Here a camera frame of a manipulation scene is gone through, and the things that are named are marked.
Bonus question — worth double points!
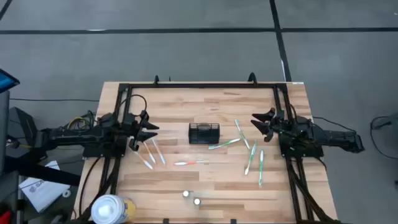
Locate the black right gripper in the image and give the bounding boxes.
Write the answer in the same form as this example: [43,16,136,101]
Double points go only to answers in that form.
[250,107,295,143]

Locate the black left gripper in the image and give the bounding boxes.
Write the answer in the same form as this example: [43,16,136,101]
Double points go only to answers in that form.
[123,109,160,152]

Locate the orange and white toothbrush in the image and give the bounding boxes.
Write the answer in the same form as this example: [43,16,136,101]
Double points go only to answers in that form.
[174,160,210,167]
[151,138,167,166]
[133,151,154,170]
[142,141,157,165]

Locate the black mesh toothbrush holder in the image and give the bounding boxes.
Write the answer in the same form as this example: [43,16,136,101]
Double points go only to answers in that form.
[188,123,221,144]

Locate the black floor stand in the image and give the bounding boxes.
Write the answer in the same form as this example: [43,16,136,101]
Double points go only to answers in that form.
[0,107,82,187]

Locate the white paper booklet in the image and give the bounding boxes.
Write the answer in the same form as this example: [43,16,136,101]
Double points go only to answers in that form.
[18,160,72,213]

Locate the grey cabinet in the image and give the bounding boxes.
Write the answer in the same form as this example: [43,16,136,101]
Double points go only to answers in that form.
[0,90,11,159]

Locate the blue screen device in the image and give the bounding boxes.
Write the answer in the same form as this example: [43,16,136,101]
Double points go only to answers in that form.
[0,68,21,94]

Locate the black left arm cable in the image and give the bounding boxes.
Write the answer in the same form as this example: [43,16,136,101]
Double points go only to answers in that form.
[119,93,148,116]

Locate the yellow and green wires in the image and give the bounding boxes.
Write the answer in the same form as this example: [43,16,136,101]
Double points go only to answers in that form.
[63,110,97,131]

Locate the black aluminium rig frame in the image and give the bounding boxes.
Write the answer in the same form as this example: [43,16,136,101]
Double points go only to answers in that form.
[99,81,338,224]

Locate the thin black floor cable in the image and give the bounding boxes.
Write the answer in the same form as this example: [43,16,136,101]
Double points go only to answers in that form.
[9,98,100,103]
[312,116,358,135]

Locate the looped black floor cable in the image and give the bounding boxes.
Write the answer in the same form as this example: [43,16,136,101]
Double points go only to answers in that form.
[369,114,398,161]

